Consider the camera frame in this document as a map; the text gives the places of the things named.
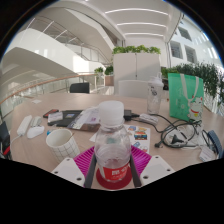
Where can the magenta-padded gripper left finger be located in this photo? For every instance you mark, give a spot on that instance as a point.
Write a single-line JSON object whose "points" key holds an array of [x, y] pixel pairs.
{"points": [[68, 170]]}

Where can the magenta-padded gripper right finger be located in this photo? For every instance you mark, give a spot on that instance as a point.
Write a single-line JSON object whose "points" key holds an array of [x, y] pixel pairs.
{"points": [[156, 168]]}

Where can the clear plastic water bottle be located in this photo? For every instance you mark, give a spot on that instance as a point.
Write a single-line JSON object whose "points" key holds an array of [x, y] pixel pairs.
{"points": [[111, 143]]}

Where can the white grid-pattern cup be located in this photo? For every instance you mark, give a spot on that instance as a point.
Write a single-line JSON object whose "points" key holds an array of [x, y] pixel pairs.
{"points": [[61, 145]]}

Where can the colourful sticker sheet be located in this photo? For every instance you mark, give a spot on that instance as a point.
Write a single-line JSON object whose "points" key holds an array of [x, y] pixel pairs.
{"points": [[141, 136]]}

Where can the flat round red coaster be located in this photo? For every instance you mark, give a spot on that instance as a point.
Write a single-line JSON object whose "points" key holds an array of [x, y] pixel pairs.
{"points": [[115, 185]]}

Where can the white power adapter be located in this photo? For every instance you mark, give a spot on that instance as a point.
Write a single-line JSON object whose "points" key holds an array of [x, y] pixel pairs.
{"points": [[148, 118]]}

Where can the white computer mouse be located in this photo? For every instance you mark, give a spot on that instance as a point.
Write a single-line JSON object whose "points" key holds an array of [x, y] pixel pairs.
{"points": [[35, 131]]}

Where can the glossy printed booklet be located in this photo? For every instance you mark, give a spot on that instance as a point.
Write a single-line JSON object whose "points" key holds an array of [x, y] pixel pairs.
{"points": [[85, 120]]}

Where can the black laptop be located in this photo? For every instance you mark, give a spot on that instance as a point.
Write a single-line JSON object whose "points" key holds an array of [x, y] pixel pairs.
{"points": [[71, 116]]}

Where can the black and red phone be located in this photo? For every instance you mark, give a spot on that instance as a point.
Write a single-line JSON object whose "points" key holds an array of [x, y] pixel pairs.
{"points": [[50, 112]]}

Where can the black charger block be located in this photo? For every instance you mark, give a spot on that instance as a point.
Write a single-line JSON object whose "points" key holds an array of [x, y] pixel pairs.
{"points": [[127, 115]]}

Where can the white power strip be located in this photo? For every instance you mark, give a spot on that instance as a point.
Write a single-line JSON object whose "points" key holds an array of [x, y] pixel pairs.
{"points": [[24, 125]]}

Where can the clear shaker bottle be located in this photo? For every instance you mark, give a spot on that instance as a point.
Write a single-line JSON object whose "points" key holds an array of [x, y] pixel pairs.
{"points": [[155, 95]]}

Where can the green paper gift bag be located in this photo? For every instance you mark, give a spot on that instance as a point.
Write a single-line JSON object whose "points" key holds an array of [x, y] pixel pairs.
{"points": [[183, 96]]}

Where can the white chair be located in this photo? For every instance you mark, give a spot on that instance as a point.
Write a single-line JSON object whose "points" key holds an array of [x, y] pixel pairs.
{"points": [[132, 89]]}

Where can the black chair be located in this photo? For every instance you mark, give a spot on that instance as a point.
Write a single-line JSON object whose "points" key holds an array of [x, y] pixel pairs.
{"points": [[79, 88]]}

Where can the white cabinet with plants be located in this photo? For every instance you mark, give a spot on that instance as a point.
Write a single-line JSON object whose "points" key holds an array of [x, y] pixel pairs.
{"points": [[136, 68]]}

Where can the green hedge planter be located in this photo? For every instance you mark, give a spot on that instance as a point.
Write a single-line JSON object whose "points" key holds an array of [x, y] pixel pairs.
{"points": [[203, 76]]}

